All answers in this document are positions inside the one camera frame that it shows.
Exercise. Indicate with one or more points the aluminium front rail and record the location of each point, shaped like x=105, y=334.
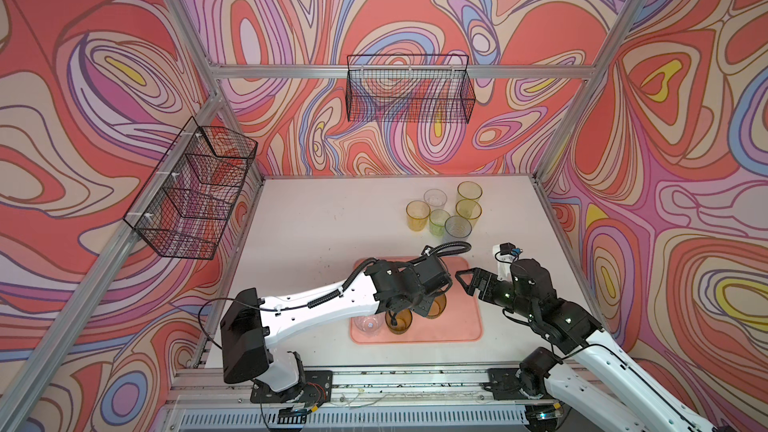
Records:
x=446, y=397

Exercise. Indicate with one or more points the amber glass row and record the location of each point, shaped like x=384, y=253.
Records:
x=418, y=213

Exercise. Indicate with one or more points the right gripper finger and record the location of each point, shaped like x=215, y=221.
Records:
x=471, y=275
x=476, y=287

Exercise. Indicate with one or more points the yellow green glass right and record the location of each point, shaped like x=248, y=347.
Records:
x=470, y=210

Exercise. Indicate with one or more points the light green glass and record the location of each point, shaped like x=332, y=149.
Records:
x=437, y=222

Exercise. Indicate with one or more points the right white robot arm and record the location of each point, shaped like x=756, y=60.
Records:
x=584, y=367

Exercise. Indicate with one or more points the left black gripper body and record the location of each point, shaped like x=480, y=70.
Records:
x=421, y=304

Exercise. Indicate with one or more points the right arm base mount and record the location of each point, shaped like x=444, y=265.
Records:
x=516, y=384

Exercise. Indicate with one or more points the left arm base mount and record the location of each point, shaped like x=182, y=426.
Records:
x=313, y=388

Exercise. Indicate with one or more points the clear glass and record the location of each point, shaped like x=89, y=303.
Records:
x=368, y=325
x=435, y=198

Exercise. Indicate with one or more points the back black wire basket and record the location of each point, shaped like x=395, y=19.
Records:
x=409, y=88

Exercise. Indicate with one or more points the left black wire basket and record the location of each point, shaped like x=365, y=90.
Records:
x=200, y=180

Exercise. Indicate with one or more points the brown glass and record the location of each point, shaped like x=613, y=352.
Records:
x=400, y=322

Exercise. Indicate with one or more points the yellow glass back right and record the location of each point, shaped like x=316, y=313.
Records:
x=469, y=190

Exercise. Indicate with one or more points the blue tinted glass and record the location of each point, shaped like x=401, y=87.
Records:
x=457, y=228

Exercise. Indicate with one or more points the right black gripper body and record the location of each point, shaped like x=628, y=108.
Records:
x=503, y=293

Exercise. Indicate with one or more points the olive glass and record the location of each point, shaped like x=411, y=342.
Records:
x=437, y=307

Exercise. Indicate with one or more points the black wire basket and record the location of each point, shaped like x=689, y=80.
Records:
x=409, y=88
x=200, y=180

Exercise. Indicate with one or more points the pink plastic tray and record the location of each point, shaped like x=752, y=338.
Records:
x=460, y=322

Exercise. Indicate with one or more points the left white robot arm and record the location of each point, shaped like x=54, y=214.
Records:
x=254, y=326

